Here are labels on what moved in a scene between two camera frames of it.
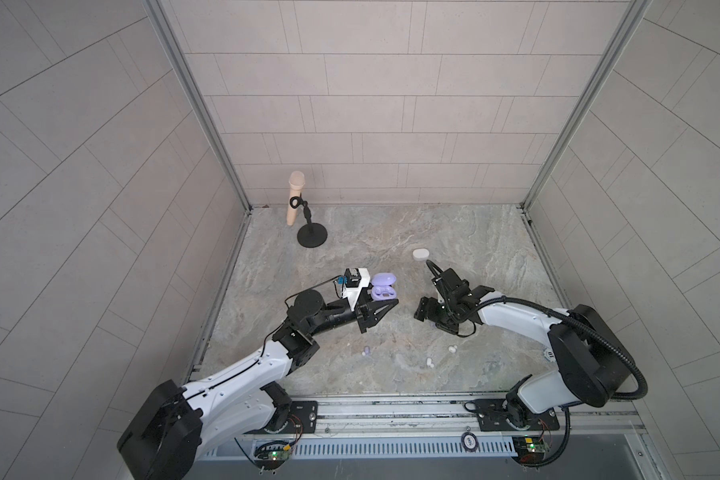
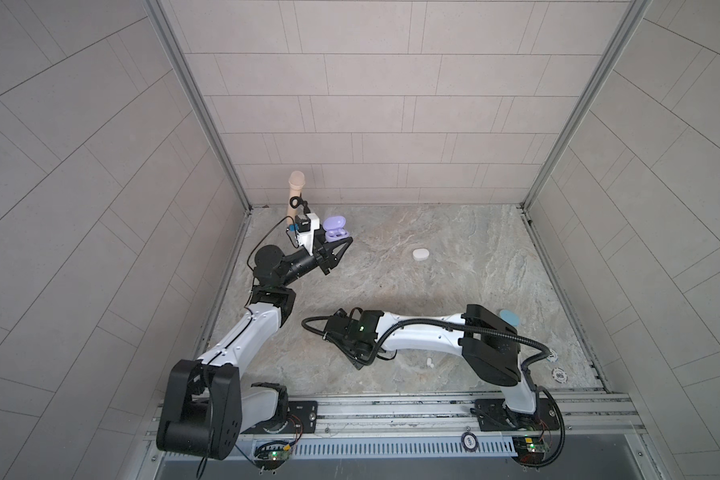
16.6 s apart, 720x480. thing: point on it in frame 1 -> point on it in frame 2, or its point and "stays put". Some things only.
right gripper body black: (441, 314) -> (355, 357)
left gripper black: (363, 316) -> (322, 255)
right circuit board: (530, 449) stays put
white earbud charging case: (421, 254) stays put
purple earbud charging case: (382, 287) -> (334, 228)
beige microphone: (296, 182) stays put
